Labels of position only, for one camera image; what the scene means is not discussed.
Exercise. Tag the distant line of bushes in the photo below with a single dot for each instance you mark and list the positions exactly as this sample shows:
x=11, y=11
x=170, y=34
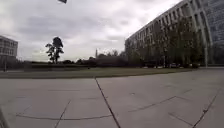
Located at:
x=100, y=61

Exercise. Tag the grass lawn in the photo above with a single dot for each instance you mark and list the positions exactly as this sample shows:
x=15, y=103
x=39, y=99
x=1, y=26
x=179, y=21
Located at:
x=86, y=72

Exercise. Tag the grey concrete slab plaza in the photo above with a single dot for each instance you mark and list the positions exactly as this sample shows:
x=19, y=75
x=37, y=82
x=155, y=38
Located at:
x=140, y=100

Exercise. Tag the tall dark tree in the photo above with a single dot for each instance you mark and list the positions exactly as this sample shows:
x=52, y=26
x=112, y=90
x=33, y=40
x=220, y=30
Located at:
x=55, y=48

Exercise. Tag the row of trees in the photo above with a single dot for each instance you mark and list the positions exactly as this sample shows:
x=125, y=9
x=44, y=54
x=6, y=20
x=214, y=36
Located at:
x=176, y=45

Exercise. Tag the large curved pale building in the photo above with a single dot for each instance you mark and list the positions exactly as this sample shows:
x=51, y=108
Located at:
x=173, y=18

